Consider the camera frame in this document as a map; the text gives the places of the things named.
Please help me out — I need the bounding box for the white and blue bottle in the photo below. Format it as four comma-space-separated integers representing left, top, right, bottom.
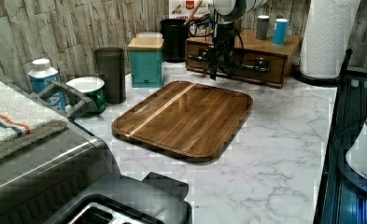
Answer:
28, 59, 65, 111

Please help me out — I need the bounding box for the grey shaker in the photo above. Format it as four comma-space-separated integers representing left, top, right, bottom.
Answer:
256, 15, 270, 40

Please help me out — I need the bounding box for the wooden drawer with black handle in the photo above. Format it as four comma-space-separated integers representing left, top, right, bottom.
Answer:
186, 42, 287, 88

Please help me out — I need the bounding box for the stainless steel toaster oven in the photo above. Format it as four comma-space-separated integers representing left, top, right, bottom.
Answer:
0, 80, 120, 224

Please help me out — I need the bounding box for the white snack box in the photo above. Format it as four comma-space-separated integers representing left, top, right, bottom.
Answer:
168, 0, 210, 20

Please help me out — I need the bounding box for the black toaster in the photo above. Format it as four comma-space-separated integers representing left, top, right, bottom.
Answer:
44, 172, 192, 224

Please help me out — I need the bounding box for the wooden drawer cabinet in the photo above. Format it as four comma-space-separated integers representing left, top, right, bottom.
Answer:
185, 28, 303, 89

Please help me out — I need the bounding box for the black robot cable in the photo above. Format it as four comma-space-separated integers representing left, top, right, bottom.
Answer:
188, 13, 246, 68

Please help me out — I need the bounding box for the teal canister with wooden lid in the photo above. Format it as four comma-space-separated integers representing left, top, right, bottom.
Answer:
128, 33, 163, 88

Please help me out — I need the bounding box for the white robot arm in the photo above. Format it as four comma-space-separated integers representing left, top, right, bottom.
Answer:
208, 0, 267, 79

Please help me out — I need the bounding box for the black utensil holder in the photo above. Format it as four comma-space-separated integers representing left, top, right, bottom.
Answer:
161, 19, 188, 63

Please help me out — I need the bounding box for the dark grey cylindrical tumbler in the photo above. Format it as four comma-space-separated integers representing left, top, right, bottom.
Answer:
94, 47, 126, 104

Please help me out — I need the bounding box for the black paper towel holder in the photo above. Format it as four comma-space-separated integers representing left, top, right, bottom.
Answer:
291, 49, 353, 88

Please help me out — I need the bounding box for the wooden spoon handle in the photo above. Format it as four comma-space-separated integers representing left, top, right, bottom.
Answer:
184, 0, 204, 25

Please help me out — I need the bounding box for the striped white towel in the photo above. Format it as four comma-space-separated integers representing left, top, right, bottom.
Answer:
0, 81, 68, 160

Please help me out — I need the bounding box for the white paper towel roll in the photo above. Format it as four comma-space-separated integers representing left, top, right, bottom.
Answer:
300, 0, 360, 78

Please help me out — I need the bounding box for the green mug white inside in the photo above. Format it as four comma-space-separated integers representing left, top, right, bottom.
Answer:
67, 77, 106, 117

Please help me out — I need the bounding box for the blue shaker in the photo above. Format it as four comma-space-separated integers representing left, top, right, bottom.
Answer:
272, 19, 289, 46

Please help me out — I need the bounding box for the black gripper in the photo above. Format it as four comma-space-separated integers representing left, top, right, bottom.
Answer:
208, 21, 235, 80

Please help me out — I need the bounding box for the wooden cutting board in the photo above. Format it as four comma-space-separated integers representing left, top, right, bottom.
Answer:
112, 81, 253, 161

